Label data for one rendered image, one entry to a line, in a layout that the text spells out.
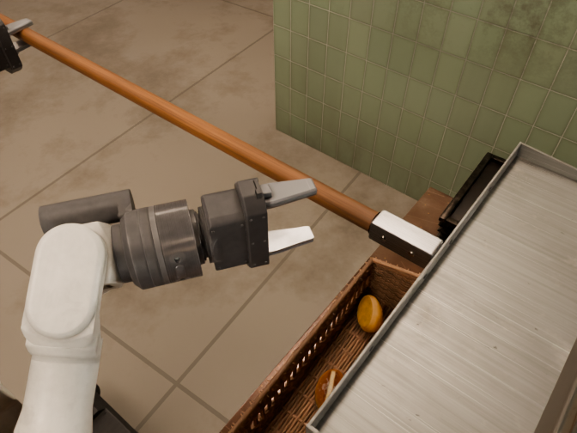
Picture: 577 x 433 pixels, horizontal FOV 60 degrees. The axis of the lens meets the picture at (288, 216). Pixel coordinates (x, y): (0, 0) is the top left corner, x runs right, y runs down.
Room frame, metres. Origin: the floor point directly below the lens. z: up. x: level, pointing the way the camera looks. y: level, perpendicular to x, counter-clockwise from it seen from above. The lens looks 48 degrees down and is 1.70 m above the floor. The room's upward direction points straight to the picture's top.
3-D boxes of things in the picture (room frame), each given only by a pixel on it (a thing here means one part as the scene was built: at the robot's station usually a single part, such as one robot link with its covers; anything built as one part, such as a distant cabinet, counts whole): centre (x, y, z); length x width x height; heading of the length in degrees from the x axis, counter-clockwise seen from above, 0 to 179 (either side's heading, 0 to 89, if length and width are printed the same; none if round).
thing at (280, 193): (0.39, 0.00, 1.31); 0.06 x 0.03 x 0.02; 107
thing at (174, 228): (0.36, 0.09, 1.27); 0.12 x 0.10 x 0.13; 107
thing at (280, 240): (0.39, 0.00, 1.22); 0.06 x 0.03 x 0.02; 107
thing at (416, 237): (0.41, -0.15, 1.19); 0.09 x 0.04 x 0.03; 51
